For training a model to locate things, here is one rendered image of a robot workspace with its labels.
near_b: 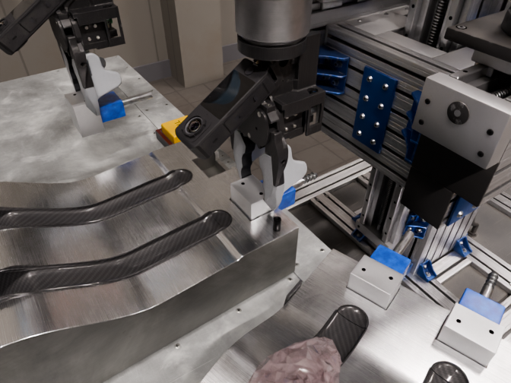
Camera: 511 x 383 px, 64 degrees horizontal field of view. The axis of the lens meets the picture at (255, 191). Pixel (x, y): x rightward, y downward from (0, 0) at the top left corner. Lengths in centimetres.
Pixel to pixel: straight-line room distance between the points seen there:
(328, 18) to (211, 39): 191
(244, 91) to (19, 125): 67
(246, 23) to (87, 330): 33
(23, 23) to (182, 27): 214
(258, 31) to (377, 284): 30
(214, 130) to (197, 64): 245
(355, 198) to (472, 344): 119
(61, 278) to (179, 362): 16
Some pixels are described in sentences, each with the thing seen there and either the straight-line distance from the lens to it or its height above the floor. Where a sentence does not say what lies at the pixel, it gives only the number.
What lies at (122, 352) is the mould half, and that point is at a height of 84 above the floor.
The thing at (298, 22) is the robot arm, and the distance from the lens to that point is 41.
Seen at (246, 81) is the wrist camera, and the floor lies 107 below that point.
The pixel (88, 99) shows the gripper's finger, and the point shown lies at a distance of 66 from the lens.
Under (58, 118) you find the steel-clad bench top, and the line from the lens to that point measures 100.
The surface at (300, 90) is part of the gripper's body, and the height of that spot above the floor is 105.
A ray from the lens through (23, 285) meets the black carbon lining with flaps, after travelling 49.
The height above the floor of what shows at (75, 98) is 96.
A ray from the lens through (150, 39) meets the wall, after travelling 294.
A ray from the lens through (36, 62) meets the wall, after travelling 280.
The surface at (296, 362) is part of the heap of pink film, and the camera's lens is 40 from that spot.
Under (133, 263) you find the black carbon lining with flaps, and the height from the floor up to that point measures 88.
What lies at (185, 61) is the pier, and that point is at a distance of 281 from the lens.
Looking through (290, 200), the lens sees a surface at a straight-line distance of 56.
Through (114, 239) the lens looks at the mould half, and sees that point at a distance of 54.
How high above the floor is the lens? 126
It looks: 41 degrees down
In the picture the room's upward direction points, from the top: straight up
